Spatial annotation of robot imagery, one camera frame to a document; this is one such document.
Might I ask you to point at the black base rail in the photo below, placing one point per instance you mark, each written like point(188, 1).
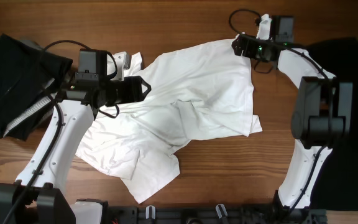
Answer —
point(197, 214)

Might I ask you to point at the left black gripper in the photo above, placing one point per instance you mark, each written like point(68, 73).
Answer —
point(134, 89)

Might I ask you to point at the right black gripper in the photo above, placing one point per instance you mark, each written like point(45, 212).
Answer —
point(250, 48)

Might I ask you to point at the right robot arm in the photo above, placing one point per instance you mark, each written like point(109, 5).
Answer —
point(322, 113)

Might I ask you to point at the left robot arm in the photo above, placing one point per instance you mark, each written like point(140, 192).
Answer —
point(37, 196)

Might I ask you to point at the white t-shirt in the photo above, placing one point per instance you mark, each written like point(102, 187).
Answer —
point(199, 93)

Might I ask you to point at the grey folded garment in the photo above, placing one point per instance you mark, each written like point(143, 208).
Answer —
point(34, 109)

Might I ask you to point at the black folded garment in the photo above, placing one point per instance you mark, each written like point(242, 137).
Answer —
point(23, 72)

